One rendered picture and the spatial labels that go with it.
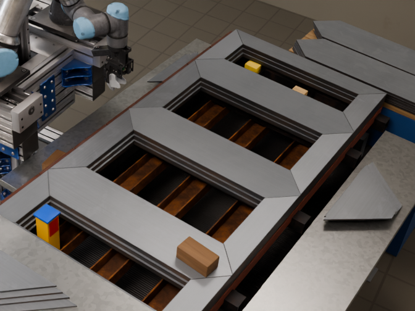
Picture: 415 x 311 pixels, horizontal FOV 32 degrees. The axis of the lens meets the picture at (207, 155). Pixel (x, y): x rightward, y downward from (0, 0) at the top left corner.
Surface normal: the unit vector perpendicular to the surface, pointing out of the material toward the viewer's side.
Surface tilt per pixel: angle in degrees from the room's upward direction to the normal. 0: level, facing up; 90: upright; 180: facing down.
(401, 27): 90
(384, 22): 90
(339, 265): 0
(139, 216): 0
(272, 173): 0
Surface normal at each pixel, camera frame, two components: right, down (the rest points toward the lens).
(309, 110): 0.10, -0.75
